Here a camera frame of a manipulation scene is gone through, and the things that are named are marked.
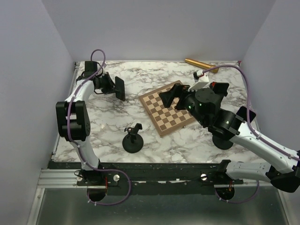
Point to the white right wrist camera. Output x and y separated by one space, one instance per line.
200 79

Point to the red black knob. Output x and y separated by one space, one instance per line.
212 85

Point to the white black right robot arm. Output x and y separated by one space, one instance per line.
282 166

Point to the gold microphone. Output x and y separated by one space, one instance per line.
199 64

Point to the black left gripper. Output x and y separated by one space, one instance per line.
111 87

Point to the black mounting base plate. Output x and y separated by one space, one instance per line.
150 178

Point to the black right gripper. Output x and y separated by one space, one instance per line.
178 90

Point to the wooden chessboard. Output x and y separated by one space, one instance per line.
165 120

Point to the aluminium rail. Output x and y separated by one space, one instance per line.
49 178

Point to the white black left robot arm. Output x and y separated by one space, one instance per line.
72 116

